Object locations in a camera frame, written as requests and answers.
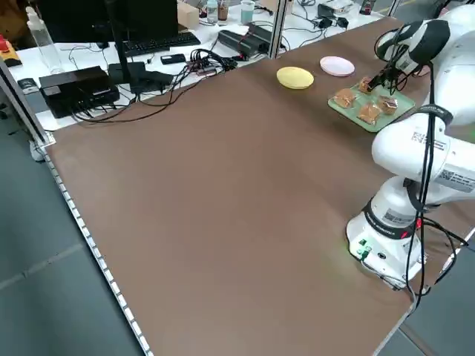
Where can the small black device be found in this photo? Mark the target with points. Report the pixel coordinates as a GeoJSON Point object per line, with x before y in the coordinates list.
{"type": "Point", "coordinates": [27, 84]}

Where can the black plug adapter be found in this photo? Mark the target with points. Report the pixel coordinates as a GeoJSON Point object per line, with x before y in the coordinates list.
{"type": "Point", "coordinates": [324, 23]}
{"type": "Point", "coordinates": [343, 22]}

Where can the black monitor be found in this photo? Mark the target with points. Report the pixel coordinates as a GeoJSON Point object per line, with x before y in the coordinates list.
{"type": "Point", "coordinates": [111, 18]}

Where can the black docking box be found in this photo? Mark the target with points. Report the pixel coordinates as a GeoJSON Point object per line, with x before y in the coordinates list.
{"type": "Point", "coordinates": [74, 89]}

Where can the teal cup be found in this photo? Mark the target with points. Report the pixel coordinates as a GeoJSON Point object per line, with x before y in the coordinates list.
{"type": "Point", "coordinates": [247, 13]}

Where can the aluminium frame post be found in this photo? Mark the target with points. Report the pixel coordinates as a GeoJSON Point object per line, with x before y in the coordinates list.
{"type": "Point", "coordinates": [22, 104]}

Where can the cardboard box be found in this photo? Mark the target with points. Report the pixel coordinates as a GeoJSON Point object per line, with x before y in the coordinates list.
{"type": "Point", "coordinates": [187, 15]}

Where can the black mouse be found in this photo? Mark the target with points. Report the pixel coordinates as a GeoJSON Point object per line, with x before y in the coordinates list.
{"type": "Point", "coordinates": [102, 44]}

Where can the black keyboard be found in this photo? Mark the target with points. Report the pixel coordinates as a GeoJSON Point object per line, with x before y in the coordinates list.
{"type": "Point", "coordinates": [159, 42]}

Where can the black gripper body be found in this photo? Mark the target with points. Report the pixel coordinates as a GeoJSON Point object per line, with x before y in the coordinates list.
{"type": "Point", "coordinates": [390, 73]}

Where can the white plate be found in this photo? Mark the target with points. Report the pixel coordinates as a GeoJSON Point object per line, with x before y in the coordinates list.
{"type": "Point", "coordinates": [337, 66]}

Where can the clear-wrapped bread pack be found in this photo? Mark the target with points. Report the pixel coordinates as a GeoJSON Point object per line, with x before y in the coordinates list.
{"type": "Point", "coordinates": [345, 98]}
{"type": "Point", "coordinates": [369, 113]}
{"type": "Point", "coordinates": [387, 104]}
{"type": "Point", "coordinates": [364, 85]}

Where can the yellow plate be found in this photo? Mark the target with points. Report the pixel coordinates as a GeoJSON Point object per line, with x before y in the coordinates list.
{"type": "Point", "coordinates": [295, 78]}

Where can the green plastic tray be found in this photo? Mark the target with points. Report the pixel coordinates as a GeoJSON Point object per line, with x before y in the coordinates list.
{"type": "Point", "coordinates": [404, 106]}

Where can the brown bottle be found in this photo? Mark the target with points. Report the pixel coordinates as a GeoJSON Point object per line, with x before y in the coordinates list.
{"type": "Point", "coordinates": [222, 9]}

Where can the black finned power supply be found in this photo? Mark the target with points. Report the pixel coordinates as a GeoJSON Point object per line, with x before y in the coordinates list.
{"type": "Point", "coordinates": [259, 35]}
{"type": "Point", "coordinates": [232, 41]}

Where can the small clear bottle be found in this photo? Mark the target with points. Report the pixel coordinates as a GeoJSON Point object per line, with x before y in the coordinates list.
{"type": "Point", "coordinates": [211, 11]}

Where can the clear plastic bottle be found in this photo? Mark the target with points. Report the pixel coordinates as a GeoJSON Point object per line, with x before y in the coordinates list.
{"type": "Point", "coordinates": [42, 41]}

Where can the black phone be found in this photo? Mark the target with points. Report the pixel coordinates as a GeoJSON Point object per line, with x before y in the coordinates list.
{"type": "Point", "coordinates": [172, 58]}

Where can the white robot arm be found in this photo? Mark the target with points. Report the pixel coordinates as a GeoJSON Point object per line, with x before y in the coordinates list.
{"type": "Point", "coordinates": [401, 148]}

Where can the red emergency stop button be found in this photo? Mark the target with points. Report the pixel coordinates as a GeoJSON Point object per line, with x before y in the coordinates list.
{"type": "Point", "coordinates": [7, 52]}

